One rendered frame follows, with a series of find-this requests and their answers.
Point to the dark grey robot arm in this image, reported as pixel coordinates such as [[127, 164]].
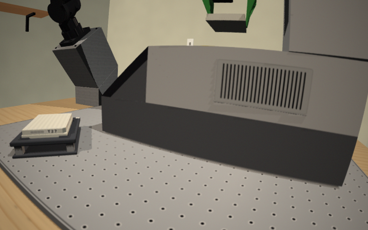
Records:
[[63, 12]]

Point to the cream well plate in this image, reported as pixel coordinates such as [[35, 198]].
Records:
[[227, 22]]

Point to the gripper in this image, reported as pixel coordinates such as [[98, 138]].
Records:
[[251, 4]]

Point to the white well pcr plate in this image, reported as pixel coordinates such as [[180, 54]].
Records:
[[48, 126]]

